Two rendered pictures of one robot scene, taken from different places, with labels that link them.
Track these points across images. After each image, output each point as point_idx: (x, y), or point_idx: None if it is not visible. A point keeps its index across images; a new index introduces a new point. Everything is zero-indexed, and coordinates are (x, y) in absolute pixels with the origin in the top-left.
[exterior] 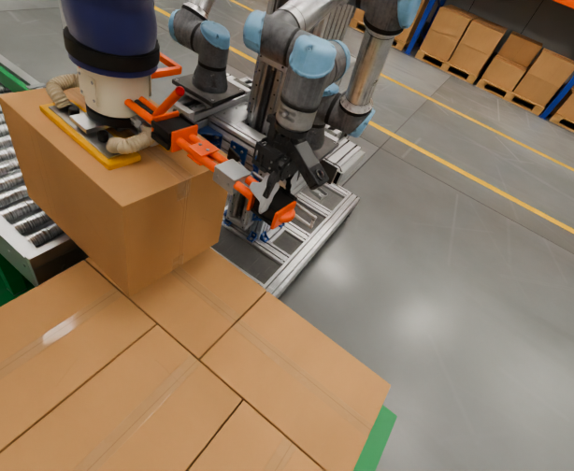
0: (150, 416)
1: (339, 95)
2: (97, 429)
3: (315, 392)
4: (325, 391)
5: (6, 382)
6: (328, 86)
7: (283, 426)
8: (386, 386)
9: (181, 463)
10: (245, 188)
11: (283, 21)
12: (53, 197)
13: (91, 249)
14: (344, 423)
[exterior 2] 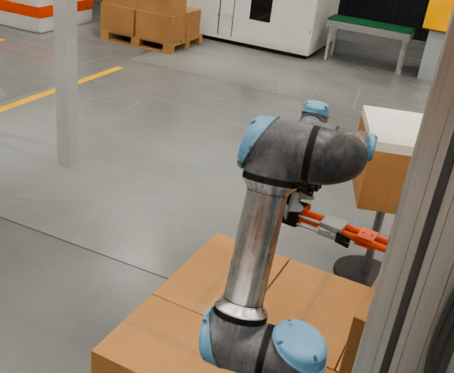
0: (299, 315)
1: (268, 327)
2: (326, 308)
3: (174, 338)
4: (164, 340)
5: None
6: (292, 331)
7: (200, 317)
8: (97, 348)
9: (266, 298)
10: (316, 213)
11: (350, 129)
12: None
13: None
14: (148, 322)
